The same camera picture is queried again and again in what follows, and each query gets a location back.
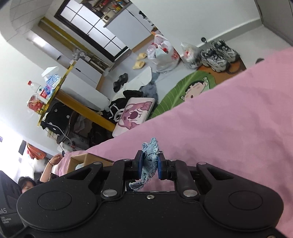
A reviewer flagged yellow table leg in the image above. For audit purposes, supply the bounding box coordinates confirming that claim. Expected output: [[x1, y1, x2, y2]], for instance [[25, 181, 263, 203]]
[[56, 90, 115, 132]]

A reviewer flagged small clear plastic bag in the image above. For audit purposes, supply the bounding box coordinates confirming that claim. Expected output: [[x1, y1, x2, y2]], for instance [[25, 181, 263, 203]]
[[181, 42, 202, 69]]

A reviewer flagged water bottle red label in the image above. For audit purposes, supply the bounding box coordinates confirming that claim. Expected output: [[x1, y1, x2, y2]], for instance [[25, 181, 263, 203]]
[[27, 80, 50, 98]]

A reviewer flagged yellow slipper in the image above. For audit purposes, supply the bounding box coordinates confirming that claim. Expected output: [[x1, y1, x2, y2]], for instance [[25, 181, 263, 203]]
[[132, 61, 146, 70], [136, 53, 147, 60]]

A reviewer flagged brown cardboard box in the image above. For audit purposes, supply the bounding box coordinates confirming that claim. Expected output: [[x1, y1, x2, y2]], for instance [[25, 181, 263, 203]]
[[66, 153, 114, 174]]

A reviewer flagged yellow slipper near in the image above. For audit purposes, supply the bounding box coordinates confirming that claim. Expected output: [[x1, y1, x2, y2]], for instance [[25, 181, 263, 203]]
[[132, 61, 146, 70]]

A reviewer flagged grey right sneaker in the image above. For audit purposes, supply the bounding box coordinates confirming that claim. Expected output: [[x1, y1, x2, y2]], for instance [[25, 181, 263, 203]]
[[211, 40, 240, 63]]

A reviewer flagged grey wardrobe cabinet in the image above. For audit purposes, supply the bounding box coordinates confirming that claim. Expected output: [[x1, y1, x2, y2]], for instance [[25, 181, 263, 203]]
[[255, 0, 293, 46]]

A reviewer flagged yellow slipper far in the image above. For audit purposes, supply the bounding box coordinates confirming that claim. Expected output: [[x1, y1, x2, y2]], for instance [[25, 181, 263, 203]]
[[136, 53, 147, 60]]

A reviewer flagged grey left sneaker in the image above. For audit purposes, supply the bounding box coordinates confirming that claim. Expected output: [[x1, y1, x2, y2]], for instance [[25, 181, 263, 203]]
[[200, 48, 230, 72]]

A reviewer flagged red snack bag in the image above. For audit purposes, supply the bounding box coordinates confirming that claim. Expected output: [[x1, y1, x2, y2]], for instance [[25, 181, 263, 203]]
[[27, 95, 46, 115]]

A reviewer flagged black slipper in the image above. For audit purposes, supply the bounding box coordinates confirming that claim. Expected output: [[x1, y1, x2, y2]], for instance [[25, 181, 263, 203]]
[[113, 80, 121, 93], [118, 73, 128, 86]]

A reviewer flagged grey sneaker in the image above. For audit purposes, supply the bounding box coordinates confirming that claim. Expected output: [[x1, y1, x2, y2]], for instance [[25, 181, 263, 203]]
[[200, 48, 230, 72], [211, 40, 240, 63]]

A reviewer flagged large white plastic bag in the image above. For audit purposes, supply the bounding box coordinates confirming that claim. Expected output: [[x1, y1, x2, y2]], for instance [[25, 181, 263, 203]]
[[146, 34, 180, 73]]

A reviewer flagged pink bear laptop bag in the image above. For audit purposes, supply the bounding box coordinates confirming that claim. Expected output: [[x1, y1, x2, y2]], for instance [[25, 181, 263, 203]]
[[112, 98, 156, 137]]

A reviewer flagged black slipper left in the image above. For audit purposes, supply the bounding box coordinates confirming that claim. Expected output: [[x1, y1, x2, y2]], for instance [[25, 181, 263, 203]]
[[113, 80, 121, 93]]

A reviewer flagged black slipper right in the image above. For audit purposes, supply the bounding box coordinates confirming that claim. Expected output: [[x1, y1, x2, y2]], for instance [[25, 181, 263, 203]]
[[118, 73, 128, 86]]

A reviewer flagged green leaf cartoon rug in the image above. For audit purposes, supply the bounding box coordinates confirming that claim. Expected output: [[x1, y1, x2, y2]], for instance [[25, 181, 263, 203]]
[[148, 58, 247, 120]]

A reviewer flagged blue denim fabric toy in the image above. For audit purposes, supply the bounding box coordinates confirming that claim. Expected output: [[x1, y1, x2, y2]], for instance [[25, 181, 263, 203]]
[[129, 137, 160, 191]]

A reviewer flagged white floor mat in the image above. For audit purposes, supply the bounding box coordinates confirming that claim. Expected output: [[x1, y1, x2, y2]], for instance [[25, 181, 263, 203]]
[[111, 66, 152, 101]]

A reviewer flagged black white tote bag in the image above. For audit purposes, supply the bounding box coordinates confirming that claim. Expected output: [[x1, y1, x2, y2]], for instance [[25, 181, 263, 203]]
[[105, 90, 143, 123]]

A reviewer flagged grey fluffy rug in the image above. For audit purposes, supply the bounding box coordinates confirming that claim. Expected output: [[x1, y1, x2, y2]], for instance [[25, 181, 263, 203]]
[[139, 72, 160, 107]]

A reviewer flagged pink bed sheet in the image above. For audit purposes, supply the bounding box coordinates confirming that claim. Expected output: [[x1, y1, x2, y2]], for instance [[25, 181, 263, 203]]
[[70, 49, 292, 237]]

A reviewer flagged white kitchen cabinet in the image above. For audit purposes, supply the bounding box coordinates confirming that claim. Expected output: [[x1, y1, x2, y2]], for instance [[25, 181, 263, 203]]
[[104, 1, 155, 50]]

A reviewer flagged black shoe by bed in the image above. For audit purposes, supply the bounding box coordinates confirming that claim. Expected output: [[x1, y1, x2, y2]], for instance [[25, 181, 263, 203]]
[[255, 58, 264, 64]]

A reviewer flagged person in background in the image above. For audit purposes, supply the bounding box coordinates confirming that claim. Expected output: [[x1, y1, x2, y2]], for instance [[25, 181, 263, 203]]
[[17, 153, 66, 194]]

